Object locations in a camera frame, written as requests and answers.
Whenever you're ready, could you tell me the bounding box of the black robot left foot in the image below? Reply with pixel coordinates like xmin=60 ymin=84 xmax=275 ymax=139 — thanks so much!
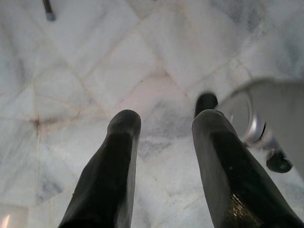
xmin=194 ymin=93 xmax=293 ymax=173

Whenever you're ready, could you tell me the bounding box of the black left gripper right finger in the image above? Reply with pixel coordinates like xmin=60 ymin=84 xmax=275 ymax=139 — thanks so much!
xmin=191 ymin=109 xmax=304 ymax=228

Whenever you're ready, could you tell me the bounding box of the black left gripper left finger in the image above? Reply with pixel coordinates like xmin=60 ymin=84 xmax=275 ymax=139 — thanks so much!
xmin=58 ymin=109 xmax=142 ymax=228

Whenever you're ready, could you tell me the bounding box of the marble top folding table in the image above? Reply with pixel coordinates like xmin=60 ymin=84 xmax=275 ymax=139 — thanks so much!
xmin=42 ymin=0 xmax=57 ymax=22

